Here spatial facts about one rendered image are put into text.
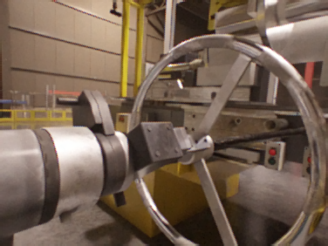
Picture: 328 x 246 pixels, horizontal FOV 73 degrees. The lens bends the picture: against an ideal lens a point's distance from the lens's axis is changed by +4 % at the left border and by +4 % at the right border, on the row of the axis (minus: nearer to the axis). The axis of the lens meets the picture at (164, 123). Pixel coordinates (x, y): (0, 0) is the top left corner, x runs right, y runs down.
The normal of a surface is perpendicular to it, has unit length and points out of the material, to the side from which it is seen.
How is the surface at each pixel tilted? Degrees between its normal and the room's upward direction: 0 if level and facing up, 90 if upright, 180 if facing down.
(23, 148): 42
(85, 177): 83
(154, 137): 58
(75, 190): 96
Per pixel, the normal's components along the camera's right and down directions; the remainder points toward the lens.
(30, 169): 0.66, -0.32
